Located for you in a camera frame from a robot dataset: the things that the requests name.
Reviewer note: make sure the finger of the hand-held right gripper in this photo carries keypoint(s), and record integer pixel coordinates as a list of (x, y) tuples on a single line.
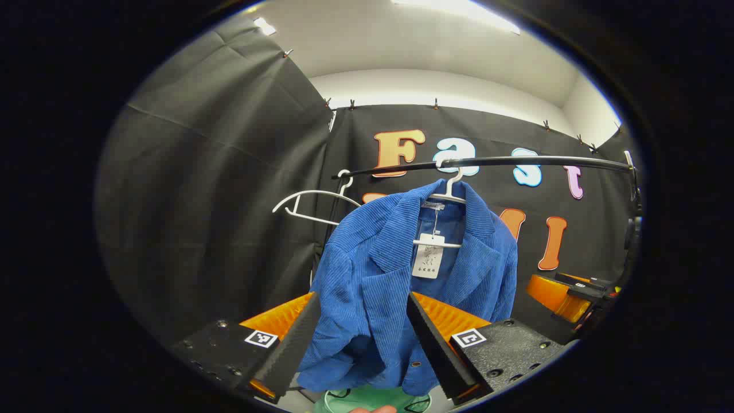
[(553, 295), (579, 280)]

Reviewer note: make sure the black backdrop cloth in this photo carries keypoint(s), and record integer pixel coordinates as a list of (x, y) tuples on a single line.
[(218, 172), (585, 241)]

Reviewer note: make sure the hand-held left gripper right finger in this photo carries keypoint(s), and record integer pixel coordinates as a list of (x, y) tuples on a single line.
[(441, 350)]

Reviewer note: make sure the white hanger with crossbar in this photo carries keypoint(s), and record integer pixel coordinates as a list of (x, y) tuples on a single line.
[(453, 186)]

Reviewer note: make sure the black stand with grey device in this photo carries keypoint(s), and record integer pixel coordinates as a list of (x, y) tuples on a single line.
[(633, 229)]

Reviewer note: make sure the white paper garment tag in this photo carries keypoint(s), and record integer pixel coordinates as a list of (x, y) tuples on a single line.
[(428, 258)]

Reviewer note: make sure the small ceiling light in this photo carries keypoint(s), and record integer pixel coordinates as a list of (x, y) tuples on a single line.
[(264, 26)]

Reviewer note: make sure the green laundry hamper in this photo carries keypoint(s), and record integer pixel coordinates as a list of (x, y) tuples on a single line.
[(373, 397)]

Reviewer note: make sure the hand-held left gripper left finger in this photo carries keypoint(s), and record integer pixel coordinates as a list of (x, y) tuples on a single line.
[(287, 350)]

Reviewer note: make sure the black clothes rack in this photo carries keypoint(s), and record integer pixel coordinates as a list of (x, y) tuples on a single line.
[(516, 162)]

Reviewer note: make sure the white hanger with notches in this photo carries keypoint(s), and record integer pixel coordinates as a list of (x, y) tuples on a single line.
[(312, 194)]

